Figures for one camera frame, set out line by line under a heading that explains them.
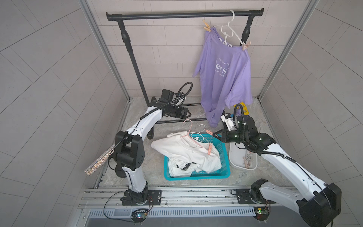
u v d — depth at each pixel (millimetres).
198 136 824
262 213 680
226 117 677
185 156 759
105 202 694
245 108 1084
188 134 826
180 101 709
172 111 725
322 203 366
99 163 631
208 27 722
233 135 637
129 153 461
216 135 711
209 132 736
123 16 550
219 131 687
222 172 767
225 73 768
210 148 788
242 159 841
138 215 642
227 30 610
